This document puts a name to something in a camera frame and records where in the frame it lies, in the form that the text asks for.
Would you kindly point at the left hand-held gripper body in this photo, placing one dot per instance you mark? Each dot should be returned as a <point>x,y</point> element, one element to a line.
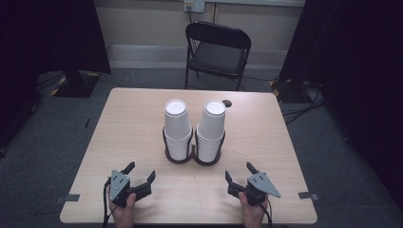
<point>119,186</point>

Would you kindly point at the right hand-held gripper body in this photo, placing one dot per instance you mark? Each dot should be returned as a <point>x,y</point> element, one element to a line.
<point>258,187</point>

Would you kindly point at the black double cup holder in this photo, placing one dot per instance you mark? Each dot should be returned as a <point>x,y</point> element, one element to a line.
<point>193,156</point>

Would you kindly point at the stack of white paper cups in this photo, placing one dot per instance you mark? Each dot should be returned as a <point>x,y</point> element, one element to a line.
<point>211,129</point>
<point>177,126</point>

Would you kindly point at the person's left hand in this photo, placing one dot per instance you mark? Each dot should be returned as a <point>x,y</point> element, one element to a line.
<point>124,213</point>

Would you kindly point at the person's right hand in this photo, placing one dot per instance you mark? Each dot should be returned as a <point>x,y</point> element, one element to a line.
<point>253,215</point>

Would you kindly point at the grey floor tape strip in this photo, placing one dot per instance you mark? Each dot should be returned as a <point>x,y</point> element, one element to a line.
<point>308,195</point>
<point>67,198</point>

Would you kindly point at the small black floor tape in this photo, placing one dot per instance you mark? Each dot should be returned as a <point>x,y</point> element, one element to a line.
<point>87,123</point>

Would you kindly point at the black round table grommet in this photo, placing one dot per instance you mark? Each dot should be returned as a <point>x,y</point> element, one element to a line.
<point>227,103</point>

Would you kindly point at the black stand base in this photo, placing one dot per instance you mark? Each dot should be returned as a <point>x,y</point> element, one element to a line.
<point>76,85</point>
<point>286,90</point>

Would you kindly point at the black folding chair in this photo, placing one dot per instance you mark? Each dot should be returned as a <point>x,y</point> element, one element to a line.
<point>218,57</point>

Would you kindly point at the black curtain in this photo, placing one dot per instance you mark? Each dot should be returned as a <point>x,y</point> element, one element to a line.
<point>358,63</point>

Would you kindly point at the white wall outlet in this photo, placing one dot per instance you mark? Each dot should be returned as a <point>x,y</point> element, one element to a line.
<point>194,5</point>

